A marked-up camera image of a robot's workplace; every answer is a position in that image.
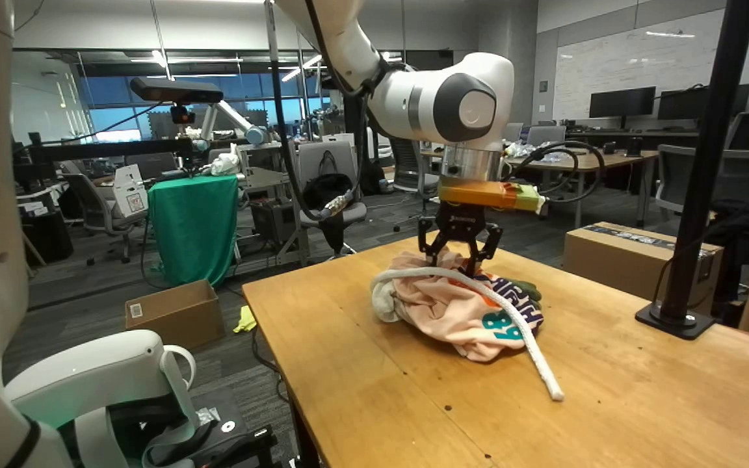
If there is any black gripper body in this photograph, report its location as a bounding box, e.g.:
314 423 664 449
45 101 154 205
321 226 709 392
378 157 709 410
429 202 494 245

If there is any peach printed cloth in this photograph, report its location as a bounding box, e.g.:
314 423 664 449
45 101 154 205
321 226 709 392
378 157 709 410
379 245 546 363

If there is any white towel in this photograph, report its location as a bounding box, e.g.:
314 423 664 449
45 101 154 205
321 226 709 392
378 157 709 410
366 278 403 327

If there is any white rope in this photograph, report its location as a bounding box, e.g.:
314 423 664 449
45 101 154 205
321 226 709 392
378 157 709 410
366 265 568 405

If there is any black jacket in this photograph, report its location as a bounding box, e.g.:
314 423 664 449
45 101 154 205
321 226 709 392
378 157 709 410
300 171 360 258

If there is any brown box black tape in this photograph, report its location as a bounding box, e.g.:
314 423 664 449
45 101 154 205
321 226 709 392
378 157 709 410
561 219 728 318

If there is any black computer monitor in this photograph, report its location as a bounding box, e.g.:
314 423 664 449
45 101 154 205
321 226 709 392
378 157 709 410
587 85 659 120
656 83 749 124

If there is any neon yellow rag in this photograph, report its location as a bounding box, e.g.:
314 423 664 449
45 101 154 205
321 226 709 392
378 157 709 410
231 301 260 339

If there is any black stand pole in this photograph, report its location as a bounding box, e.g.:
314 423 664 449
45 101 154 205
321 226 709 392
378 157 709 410
633 0 749 344

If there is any white boom tube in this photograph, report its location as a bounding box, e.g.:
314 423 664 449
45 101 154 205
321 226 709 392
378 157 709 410
208 97 271 148

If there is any whiteboard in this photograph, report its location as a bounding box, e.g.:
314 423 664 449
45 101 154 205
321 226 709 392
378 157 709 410
551 9 728 124

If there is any green draped cloth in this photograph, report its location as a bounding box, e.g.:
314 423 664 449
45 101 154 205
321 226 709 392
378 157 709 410
146 171 241 289

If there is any small open cardboard box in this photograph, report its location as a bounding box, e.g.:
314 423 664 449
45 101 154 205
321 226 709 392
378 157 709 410
123 278 227 354

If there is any grey office chair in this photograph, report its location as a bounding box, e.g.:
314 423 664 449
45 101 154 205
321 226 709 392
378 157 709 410
652 141 749 241

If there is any black robot connector plug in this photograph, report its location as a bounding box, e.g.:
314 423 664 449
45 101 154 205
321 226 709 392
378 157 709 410
124 404 283 468

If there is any black flat panel rig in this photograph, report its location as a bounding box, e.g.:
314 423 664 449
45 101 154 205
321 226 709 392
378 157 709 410
128 76 227 129

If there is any white sign board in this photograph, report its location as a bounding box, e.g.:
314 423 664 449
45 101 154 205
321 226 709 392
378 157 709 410
110 161 150 220

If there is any black long workbench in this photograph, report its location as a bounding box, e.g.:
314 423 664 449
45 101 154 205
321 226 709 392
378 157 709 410
11 139 204 176

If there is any dark swivel chair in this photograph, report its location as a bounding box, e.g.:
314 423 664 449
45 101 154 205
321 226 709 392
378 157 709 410
57 163 135 263

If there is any black storage crate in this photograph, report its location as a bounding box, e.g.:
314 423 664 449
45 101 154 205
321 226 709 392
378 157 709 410
22 205 75 265

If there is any orange green camera mount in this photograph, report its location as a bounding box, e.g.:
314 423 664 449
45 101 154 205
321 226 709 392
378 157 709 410
436 176 551 217

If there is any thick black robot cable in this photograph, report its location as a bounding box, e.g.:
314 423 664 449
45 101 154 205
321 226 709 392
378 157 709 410
260 0 369 228

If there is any thin black camera cable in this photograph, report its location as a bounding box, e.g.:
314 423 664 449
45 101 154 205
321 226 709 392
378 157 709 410
512 139 609 209

